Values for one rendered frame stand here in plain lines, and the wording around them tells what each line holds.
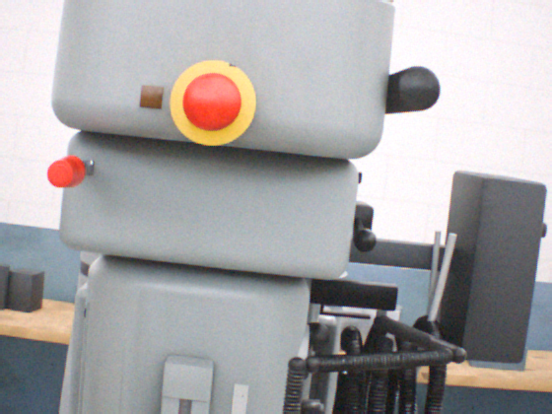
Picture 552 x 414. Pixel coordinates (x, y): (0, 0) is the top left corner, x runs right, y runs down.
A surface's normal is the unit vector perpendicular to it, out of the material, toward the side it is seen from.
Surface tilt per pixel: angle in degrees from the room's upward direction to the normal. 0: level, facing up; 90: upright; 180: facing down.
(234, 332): 90
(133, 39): 90
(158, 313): 90
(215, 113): 94
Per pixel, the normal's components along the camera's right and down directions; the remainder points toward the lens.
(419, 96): 0.02, 0.06
